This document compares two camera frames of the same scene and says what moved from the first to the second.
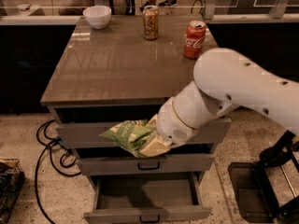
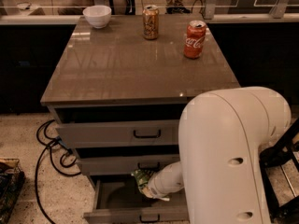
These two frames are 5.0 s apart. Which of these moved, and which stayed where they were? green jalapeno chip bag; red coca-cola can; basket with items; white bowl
Moved: green jalapeno chip bag
Stayed: red coca-cola can; basket with items; white bowl
